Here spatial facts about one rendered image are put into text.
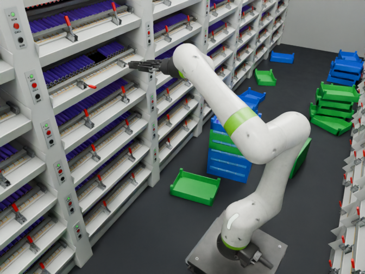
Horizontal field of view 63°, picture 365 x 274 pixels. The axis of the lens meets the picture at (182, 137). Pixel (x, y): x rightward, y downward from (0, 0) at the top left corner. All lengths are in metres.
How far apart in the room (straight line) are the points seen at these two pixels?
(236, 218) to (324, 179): 1.33
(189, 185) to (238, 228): 0.99
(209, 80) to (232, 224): 0.56
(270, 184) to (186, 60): 0.58
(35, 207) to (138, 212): 0.80
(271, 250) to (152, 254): 0.69
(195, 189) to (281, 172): 1.05
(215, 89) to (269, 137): 0.24
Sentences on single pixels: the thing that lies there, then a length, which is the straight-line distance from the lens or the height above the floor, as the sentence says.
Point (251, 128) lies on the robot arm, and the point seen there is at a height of 1.01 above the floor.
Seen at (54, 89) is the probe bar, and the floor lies 0.99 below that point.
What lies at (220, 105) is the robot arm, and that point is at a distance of 1.01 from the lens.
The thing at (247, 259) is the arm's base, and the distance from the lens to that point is 1.39.
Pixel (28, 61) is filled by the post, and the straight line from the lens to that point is 1.15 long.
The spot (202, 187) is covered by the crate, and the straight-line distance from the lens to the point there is 2.16.
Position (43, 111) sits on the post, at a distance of 1.22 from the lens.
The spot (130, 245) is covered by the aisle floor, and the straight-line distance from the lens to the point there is 1.88.
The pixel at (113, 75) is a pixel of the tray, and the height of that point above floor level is 0.95.
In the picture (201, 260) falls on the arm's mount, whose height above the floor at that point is 0.35.
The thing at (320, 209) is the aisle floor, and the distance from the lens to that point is 2.24.
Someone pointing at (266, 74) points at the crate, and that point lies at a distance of 3.93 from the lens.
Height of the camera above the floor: 1.54
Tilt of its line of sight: 36 degrees down
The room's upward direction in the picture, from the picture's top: 1 degrees clockwise
